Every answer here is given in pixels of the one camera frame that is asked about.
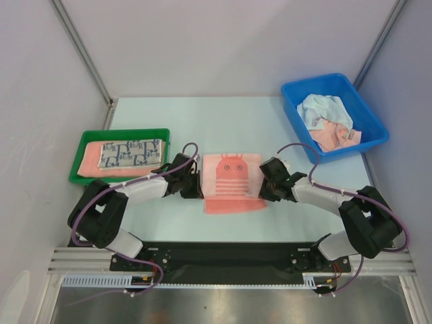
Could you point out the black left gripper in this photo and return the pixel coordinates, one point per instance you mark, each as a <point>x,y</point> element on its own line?
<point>196,192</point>

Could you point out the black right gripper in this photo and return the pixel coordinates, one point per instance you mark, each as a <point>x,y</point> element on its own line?
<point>267,187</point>

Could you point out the pink cartoon face towel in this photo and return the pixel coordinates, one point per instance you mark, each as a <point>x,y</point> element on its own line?
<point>231,183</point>

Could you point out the blue white patterned towel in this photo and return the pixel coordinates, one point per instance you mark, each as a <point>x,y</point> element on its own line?
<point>124,154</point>

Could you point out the white light blue towel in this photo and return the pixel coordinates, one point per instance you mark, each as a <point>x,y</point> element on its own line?
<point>316,108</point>

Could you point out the pink terry towel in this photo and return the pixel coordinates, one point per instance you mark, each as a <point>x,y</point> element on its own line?
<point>89,167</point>

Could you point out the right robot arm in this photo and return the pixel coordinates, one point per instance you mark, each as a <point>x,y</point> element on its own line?
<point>369,228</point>

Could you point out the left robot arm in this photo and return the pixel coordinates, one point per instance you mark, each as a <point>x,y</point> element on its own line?
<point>98,215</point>

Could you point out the pale pink towel in bin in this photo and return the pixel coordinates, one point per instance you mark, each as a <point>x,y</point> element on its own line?
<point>335,137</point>

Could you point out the blue plastic bin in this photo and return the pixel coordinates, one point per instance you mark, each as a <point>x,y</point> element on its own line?
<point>373,132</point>

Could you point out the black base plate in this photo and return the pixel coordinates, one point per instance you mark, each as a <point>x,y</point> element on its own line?
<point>215,260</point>

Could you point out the white cable duct rail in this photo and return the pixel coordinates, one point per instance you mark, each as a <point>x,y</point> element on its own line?
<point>140,282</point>

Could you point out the aluminium frame rail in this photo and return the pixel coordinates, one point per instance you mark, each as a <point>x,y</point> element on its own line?
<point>76,260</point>

